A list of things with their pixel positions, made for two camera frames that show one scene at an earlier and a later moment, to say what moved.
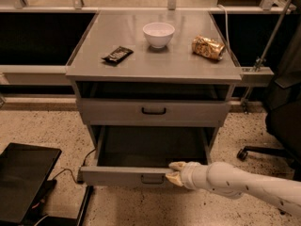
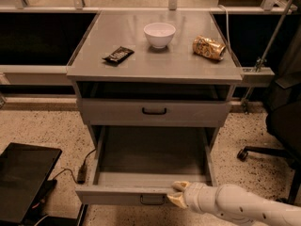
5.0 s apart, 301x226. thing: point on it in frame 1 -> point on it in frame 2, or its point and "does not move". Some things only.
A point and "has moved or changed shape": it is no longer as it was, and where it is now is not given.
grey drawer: (139, 156) has moved or changed shape
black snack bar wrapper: (119, 54) does not move
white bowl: (159, 34) does not move
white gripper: (188, 174) -> (192, 195)
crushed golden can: (208, 48) does not move
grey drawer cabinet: (153, 79) does not move
